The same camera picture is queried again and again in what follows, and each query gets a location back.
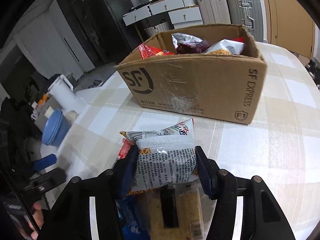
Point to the woven laundry basket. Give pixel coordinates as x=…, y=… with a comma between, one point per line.
x=165, y=26

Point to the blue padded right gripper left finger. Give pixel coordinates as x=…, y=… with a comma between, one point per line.
x=70, y=215

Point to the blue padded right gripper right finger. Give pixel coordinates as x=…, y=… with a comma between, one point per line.
x=262, y=216

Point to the purple grape candy bag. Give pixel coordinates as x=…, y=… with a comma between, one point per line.
x=189, y=44

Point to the person's left hand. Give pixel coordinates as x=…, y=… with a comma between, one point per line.
x=38, y=217

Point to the black refrigerator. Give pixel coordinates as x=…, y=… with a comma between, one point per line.
x=99, y=27

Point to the white drawer desk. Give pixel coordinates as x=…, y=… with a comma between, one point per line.
x=182, y=13

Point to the silver grey suitcase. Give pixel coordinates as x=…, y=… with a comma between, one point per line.
x=248, y=13

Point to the checkered tablecloth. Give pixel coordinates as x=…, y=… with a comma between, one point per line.
x=281, y=145

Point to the wooden door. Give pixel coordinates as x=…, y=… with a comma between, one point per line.
x=289, y=26

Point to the blue stacked bowls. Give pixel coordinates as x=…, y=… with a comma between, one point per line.
x=56, y=128

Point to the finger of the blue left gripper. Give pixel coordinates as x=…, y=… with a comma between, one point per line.
x=43, y=163

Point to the blue cookie snack pack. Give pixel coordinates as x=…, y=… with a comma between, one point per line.
x=130, y=219

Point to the orange cracker pack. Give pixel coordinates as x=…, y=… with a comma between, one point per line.
x=175, y=213

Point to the brown SF Express cardboard box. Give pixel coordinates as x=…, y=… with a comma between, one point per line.
x=223, y=87

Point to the white red noodle snack bag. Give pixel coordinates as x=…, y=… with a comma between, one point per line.
x=227, y=47

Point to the beige suitcase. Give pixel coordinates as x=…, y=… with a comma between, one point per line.
x=214, y=11

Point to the white electric kettle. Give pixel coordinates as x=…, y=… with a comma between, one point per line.
x=63, y=92

